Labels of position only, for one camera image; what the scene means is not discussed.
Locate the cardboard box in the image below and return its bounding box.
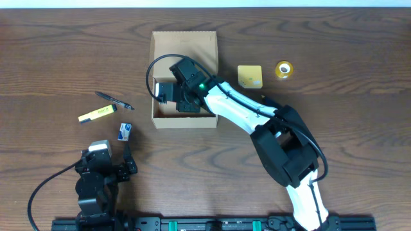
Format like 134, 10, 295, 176
150, 31, 218, 129

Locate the yellow sticky note pad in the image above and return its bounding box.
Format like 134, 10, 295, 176
237, 65, 263, 89

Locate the yellow tape roll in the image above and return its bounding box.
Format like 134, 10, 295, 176
275, 60, 293, 79

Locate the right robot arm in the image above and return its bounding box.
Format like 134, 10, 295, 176
170, 56, 329, 230

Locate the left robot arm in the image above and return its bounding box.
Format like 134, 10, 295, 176
75, 140, 137, 230

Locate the blue white staples box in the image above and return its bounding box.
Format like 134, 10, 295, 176
118, 123, 132, 142

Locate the yellow highlighter marker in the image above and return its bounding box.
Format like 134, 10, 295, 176
78, 104, 117, 124

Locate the black ballpoint pen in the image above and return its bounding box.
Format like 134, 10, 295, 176
95, 91, 134, 110

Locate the black correction tape dispenser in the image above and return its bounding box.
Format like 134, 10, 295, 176
261, 95, 283, 109

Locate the right black cable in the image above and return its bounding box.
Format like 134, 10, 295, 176
145, 53, 329, 184

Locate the black cable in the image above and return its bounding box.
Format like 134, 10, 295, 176
145, 53, 329, 184
27, 159, 83, 231

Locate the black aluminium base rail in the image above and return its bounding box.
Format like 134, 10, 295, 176
51, 216, 377, 231

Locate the left black cable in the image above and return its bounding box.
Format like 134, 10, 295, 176
27, 159, 83, 231

